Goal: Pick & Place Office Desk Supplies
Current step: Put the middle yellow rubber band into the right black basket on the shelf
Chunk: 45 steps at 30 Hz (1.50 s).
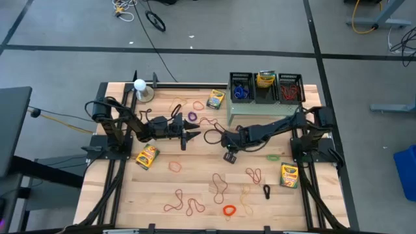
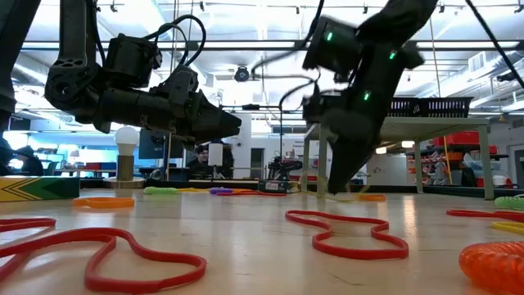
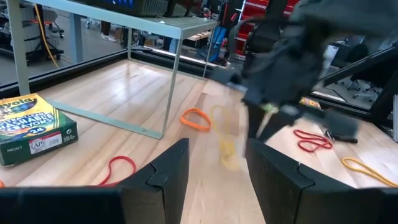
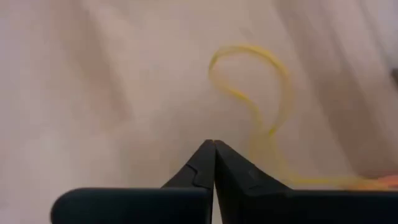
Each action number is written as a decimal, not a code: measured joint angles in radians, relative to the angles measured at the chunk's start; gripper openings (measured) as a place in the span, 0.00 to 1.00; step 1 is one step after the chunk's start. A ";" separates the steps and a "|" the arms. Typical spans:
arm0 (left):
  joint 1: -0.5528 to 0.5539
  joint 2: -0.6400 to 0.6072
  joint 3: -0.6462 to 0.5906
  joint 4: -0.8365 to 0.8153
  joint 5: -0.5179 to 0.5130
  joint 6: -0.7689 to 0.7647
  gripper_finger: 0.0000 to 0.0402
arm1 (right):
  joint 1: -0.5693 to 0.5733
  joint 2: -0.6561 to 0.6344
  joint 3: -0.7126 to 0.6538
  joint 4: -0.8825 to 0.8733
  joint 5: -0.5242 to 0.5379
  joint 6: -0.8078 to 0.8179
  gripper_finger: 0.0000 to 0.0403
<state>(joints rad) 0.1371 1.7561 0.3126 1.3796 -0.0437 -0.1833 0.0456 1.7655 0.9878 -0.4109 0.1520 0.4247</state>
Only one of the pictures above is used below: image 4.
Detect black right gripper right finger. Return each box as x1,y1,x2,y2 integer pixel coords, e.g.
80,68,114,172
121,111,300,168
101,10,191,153
215,139,292,224

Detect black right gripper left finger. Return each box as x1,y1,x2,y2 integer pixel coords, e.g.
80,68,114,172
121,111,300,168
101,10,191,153
161,139,216,190

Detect yellow rubber band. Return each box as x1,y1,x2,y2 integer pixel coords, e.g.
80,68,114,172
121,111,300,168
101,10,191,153
208,43,386,190

